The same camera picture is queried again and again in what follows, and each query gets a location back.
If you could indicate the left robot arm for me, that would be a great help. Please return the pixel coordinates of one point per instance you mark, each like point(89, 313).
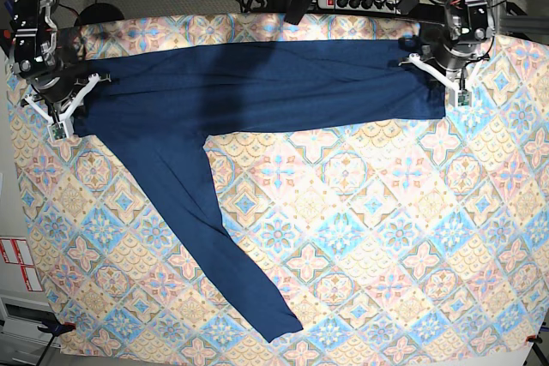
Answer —
point(465, 22)

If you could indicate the red white labels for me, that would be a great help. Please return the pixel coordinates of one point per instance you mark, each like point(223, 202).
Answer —
point(16, 259)

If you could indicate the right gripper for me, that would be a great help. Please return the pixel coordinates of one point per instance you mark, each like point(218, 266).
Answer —
point(55, 96)

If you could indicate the orange corner clamp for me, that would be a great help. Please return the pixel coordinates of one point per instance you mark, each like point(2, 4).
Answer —
point(534, 339)
point(55, 329)

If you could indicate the white power strip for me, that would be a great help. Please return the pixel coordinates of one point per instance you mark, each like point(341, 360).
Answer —
point(377, 6)

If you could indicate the black red table clamp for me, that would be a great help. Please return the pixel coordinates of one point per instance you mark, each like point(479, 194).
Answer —
point(8, 25)

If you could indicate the orange corner clamp left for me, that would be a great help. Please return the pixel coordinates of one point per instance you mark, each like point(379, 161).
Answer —
point(55, 329)

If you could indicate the orange corner clamp right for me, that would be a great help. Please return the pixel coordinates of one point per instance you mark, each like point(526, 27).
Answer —
point(534, 339)

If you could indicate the blue long-sleeve T-shirt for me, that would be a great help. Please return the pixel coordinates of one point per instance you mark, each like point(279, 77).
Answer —
point(162, 107)

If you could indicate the patterned tile tablecloth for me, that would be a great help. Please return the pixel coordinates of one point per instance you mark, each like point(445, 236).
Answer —
point(394, 243)

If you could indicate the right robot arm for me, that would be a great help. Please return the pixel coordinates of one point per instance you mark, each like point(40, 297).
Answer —
point(52, 66)

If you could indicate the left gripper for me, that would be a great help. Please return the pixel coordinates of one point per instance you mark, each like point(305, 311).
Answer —
point(441, 60)

